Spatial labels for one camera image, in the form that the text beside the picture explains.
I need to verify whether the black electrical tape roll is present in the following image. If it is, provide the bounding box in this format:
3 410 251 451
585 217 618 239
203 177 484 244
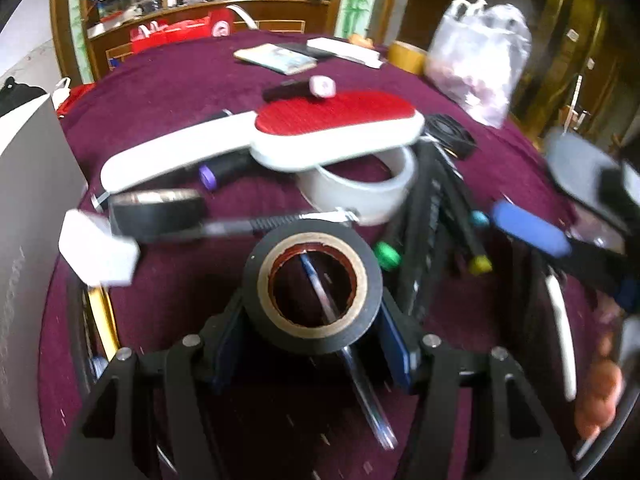
107 189 208 243
242 220 385 355

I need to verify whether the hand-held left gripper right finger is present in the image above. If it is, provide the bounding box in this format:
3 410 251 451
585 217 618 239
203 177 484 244
377 302 576 480

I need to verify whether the clear wide tape roll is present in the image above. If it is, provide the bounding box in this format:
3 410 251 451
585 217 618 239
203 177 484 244
298 145 418 226

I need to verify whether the wooden cabinet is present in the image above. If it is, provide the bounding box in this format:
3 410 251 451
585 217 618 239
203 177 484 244
50 0 351 86

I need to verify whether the black marker purple cap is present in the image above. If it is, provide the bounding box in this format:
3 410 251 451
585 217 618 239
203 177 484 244
199 152 253 191

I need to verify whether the small black fan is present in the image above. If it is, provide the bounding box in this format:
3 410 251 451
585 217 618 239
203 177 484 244
425 114 478 158

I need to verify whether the black marker white cap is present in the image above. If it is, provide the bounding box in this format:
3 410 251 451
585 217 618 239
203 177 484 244
263 75 337 102

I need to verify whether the white plastic bag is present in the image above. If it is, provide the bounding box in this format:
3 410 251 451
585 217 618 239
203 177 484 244
424 0 532 128

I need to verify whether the bamboo print panel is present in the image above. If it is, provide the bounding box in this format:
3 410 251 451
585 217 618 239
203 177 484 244
335 0 378 41

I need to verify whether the paperback book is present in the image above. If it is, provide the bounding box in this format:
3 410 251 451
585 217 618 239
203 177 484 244
234 44 317 75

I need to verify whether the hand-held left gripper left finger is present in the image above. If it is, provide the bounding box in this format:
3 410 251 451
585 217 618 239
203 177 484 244
52 305 251 480

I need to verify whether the long white box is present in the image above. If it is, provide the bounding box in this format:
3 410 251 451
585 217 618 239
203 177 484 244
306 37 383 68

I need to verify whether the clear blue pen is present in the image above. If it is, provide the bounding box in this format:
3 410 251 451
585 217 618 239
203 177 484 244
300 255 398 451

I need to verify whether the yellow black handled tool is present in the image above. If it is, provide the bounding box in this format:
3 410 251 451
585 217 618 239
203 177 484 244
82 285 121 361

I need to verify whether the white cardboard box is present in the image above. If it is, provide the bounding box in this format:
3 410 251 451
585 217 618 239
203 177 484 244
0 92 88 478

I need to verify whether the black marker teal cap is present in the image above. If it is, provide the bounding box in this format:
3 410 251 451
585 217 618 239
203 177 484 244
432 150 491 231

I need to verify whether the white power adapter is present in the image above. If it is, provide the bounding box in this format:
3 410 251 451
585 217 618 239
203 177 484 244
58 208 140 286

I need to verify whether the black metal-tipped tool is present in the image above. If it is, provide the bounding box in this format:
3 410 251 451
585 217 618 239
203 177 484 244
150 208 362 241

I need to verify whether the black marker green cap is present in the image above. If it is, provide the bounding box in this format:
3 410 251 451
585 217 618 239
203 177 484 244
374 195 416 270

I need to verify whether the red paper bag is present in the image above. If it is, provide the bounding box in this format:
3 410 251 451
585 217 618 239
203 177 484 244
54 77 98 117
130 7 236 55

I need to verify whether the black garment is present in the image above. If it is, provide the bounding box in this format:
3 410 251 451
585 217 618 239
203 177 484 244
0 76 48 116

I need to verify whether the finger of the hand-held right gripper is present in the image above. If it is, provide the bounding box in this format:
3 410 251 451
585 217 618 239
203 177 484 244
491 199 631 293
614 280 640 313

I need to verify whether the person's right hand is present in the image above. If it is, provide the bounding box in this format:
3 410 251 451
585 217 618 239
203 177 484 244
574 340 626 438

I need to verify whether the white plastic handle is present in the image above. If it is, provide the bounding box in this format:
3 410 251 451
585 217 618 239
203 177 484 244
544 274 578 402

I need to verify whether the black marker yellow cap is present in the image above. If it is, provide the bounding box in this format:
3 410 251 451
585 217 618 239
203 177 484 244
440 175 493 276

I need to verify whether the brown packing tape roll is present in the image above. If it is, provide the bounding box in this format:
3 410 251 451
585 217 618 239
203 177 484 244
389 40 429 75

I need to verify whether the maroon tablecloth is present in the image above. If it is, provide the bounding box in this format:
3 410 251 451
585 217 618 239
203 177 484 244
37 30 640 480

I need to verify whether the white lint brush red pad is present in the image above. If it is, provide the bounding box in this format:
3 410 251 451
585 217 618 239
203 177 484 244
100 89 426 196

